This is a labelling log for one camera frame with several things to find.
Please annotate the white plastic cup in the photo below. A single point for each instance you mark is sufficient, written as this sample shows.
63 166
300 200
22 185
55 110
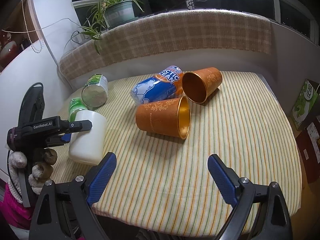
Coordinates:
87 147

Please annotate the red cardboard box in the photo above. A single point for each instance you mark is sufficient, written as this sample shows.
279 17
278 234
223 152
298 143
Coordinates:
308 145

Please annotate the orange cup near front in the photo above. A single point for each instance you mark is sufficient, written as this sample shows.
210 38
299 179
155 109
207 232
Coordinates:
167 117

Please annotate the potted spider plant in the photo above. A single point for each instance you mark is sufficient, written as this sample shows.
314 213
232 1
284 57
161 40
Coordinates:
98 16

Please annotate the watermelon print can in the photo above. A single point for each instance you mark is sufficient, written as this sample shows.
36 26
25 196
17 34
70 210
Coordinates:
95 91

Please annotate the pink sleeve forearm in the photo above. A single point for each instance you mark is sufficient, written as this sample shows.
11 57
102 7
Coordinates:
14 212

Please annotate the plaid cushioned bench back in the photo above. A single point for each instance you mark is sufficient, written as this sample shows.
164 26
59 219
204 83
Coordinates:
170 32

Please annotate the right gripper blue-black right finger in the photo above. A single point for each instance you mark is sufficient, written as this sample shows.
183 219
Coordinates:
272 220

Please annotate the orange cup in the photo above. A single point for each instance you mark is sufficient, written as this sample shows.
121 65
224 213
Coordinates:
200 84
167 117

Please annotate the green plastic bottle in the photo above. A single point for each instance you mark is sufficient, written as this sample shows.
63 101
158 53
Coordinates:
75 105

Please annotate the right gripper blue-black left finger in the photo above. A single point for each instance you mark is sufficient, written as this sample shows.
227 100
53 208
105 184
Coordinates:
50 218

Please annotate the green white cardboard box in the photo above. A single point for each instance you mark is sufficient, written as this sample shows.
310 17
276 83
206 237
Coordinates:
306 107

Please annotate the gloved left hand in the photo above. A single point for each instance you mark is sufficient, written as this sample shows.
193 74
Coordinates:
41 170

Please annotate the orange cup at back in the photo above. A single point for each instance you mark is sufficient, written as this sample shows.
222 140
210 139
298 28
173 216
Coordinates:
200 84

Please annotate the striped table cloth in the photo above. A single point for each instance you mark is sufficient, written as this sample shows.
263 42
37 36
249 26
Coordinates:
163 184

